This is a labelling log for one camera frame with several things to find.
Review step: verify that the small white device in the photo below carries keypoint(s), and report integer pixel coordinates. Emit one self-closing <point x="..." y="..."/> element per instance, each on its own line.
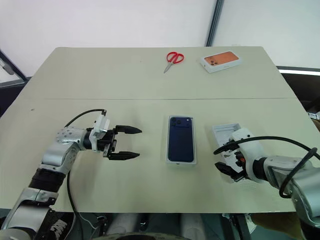
<point x="313" y="115"/>

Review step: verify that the phone box with orange print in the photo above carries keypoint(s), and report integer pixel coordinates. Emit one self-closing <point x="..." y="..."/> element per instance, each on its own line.
<point x="221" y="60"/>

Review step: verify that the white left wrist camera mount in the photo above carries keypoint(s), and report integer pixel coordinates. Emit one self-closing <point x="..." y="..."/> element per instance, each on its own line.
<point x="98" y="130"/>

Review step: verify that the black metal table frame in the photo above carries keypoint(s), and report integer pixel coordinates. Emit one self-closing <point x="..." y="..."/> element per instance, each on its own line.
<point x="240" y="225"/>

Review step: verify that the dark cabinet with white strip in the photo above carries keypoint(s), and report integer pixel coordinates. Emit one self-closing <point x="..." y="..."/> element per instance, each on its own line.
<point x="300" y="85"/>

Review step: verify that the white box lid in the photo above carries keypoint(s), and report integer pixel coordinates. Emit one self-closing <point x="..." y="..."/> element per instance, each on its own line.
<point x="222" y="132"/>

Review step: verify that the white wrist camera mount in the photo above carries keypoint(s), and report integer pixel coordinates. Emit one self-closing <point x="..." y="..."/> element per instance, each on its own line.
<point x="250" y="147"/>
<point x="98" y="130"/>

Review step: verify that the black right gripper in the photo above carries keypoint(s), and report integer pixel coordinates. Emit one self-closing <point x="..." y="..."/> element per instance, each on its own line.
<point x="239" y="158"/>

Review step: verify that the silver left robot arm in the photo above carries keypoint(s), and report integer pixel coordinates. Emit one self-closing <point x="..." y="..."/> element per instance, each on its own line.
<point x="55" y="152"/>

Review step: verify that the dark window frame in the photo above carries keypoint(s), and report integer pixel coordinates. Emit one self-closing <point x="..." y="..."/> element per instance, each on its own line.
<point x="7" y="63"/>

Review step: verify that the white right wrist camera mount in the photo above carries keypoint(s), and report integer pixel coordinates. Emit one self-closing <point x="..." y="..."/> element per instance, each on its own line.
<point x="250" y="147"/>

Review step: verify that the grey metal post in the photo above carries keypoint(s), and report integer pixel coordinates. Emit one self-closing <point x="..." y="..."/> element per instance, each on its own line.
<point x="215" y="22"/>

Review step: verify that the grey rounded shape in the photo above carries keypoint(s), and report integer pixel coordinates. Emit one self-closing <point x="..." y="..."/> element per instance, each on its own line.
<point x="123" y="223"/>

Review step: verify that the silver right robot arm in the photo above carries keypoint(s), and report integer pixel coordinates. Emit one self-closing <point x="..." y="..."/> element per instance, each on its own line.
<point x="282" y="170"/>

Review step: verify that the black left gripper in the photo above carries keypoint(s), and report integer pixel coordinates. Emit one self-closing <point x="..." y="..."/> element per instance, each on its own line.
<point x="107" y="145"/>

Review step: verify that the brown cardboard piece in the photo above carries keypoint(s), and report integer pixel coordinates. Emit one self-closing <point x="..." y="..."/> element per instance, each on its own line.
<point x="275" y="226"/>

